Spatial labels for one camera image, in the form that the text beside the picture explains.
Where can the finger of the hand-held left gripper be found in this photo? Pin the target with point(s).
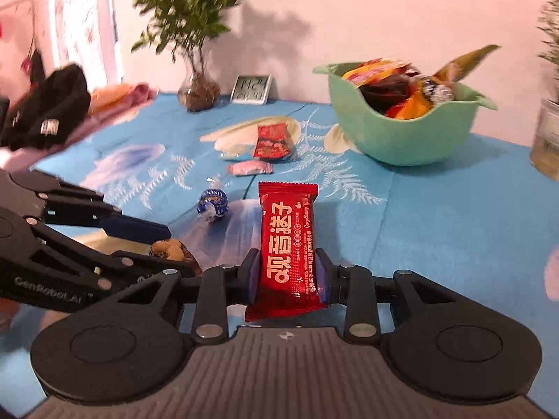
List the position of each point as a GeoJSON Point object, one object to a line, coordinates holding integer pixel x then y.
{"type": "Point", "coordinates": [139, 264]}
{"type": "Point", "coordinates": [135, 229]}

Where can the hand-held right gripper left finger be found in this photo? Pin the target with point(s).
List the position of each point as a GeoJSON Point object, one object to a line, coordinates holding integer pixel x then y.
{"type": "Point", "coordinates": [252, 277]}

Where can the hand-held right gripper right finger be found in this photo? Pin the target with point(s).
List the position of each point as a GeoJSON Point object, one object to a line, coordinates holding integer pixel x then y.
{"type": "Point", "coordinates": [323, 277]}

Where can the dark gold foil candy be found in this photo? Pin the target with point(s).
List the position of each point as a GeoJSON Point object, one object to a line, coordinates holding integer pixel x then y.
{"type": "Point", "coordinates": [172, 251]}

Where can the red wrapper with white print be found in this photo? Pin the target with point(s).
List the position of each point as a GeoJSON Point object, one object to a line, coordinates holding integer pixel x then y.
{"type": "Point", "coordinates": [284, 248]}

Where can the green plastic bowl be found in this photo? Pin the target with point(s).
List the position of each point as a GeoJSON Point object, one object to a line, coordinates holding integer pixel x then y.
{"type": "Point", "coordinates": [406, 139]}

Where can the pile of snack packets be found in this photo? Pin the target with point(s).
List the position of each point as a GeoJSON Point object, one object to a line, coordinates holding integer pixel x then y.
{"type": "Point", "coordinates": [393, 83]}

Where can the blue foil chocolate ball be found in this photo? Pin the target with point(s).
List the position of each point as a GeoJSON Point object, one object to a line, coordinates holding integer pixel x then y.
{"type": "Point", "coordinates": [212, 205]}

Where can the small pink candy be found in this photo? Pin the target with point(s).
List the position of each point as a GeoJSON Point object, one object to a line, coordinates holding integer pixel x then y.
{"type": "Point", "coordinates": [249, 167]}

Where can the blue floral sheet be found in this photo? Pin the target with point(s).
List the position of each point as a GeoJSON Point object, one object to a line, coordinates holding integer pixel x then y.
{"type": "Point", "coordinates": [436, 227]}

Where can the pink folded cloth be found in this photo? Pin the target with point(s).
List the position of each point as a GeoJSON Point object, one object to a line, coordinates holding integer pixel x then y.
{"type": "Point", "coordinates": [131, 96]}

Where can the square red dark sachet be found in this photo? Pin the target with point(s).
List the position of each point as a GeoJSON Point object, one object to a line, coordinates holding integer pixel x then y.
{"type": "Point", "coordinates": [273, 142]}

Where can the leafy plant in glass vase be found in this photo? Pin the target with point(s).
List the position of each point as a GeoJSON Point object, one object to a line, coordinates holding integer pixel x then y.
{"type": "Point", "coordinates": [198, 91]}

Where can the white digital clock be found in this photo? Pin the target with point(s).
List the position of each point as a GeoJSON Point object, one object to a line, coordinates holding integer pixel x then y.
{"type": "Point", "coordinates": [251, 89]}

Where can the floral curtain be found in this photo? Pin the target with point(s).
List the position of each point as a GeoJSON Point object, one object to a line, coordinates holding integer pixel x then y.
{"type": "Point", "coordinates": [83, 17]}

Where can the small plant in glass jar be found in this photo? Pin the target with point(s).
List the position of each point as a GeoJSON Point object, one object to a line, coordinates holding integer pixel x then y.
{"type": "Point", "coordinates": [546, 139]}

